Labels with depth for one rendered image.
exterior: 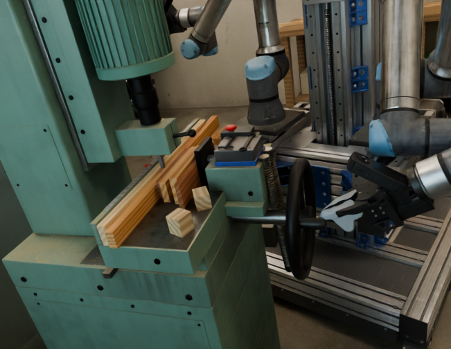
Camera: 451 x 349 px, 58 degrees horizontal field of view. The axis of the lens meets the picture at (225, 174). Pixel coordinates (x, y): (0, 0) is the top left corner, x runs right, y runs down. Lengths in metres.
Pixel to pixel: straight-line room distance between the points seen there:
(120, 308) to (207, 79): 3.78
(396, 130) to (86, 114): 0.67
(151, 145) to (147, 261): 0.28
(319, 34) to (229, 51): 3.00
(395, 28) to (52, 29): 0.71
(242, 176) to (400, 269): 1.00
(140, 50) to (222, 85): 3.73
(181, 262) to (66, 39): 0.52
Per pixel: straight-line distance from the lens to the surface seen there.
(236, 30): 4.38
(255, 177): 0.93
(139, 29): 0.88
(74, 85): 0.99
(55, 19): 0.97
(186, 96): 4.83
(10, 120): 1.10
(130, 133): 1.00
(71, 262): 1.08
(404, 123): 0.87
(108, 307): 1.10
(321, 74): 1.53
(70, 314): 1.21
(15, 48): 1.00
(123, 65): 0.89
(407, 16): 0.96
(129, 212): 0.90
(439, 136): 0.87
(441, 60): 1.27
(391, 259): 1.82
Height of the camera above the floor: 1.36
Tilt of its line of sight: 26 degrees down
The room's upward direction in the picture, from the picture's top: 11 degrees counter-clockwise
